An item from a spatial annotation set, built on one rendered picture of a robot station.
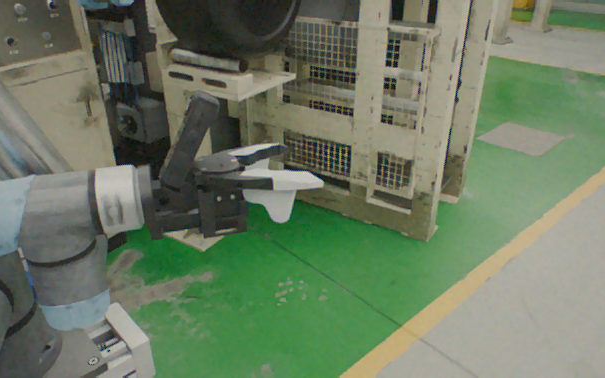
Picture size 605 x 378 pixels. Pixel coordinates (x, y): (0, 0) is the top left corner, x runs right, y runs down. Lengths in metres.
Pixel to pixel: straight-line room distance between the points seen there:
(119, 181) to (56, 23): 1.56
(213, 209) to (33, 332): 0.39
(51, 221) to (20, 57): 1.49
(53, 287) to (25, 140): 0.19
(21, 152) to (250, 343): 1.31
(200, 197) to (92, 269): 0.15
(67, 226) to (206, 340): 1.34
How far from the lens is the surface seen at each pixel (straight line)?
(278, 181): 0.52
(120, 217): 0.56
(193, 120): 0.55
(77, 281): 0.61
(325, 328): 1.88
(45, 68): 2.01
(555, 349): 2.02
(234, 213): 0.57
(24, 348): 0.85
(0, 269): 0.77
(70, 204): 0.56
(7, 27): 1.99
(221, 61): 1.77
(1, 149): 0.68
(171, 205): 0.58
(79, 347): 0.90
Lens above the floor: 1.31
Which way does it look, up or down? 28 degrees down
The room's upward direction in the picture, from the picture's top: straight up
